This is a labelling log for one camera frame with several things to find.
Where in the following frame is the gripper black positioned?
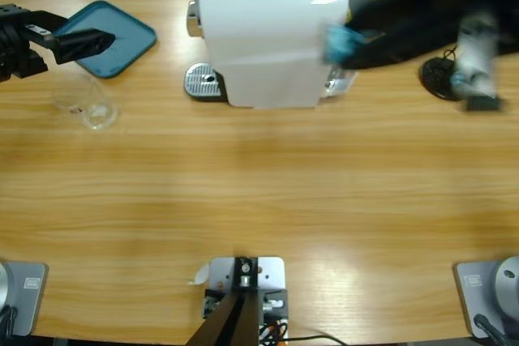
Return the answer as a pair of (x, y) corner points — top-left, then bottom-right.
(340, 0), (506, 113)
(0, 4), (117, 83)

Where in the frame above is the clear drinking glass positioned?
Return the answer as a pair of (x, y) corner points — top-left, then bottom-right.
(51, 73), (119, 132)

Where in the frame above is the white capsule coffee machine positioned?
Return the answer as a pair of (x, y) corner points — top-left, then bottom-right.
(184, 0), (350, 111)

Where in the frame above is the black capsule holder with rods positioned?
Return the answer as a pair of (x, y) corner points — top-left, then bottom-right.
(419, 48), (467, 102)

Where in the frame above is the teal square plastic tray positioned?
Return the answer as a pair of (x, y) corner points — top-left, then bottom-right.
(52, 0), (158, 80)

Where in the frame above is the clear water tank black lid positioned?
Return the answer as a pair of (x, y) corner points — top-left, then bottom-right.
(322, 0), (378, 99)

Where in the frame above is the white paper tag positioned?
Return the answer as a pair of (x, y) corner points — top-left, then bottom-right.
(187, 263), (211, 286)

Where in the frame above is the arm grey base plate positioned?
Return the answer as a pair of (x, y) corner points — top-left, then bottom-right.
(0, 260), (49, 338)
(453, 255), (519, 340)

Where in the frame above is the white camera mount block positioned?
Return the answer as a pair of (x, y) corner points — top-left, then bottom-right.
(202, 255), (290, 341)

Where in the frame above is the black base cable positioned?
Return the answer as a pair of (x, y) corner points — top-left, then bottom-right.
(0, 305), (19, 338)
(473, 313), (510, 346)

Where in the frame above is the black cable under mount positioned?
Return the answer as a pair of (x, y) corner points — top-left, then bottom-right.
(283, 335), (345, 346)

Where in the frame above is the orange cable bundle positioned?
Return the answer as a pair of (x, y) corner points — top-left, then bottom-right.
(261, 319), (289, 341)

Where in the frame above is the dark camera post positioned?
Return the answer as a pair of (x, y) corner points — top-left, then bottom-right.
(186, 255), (260, 346)

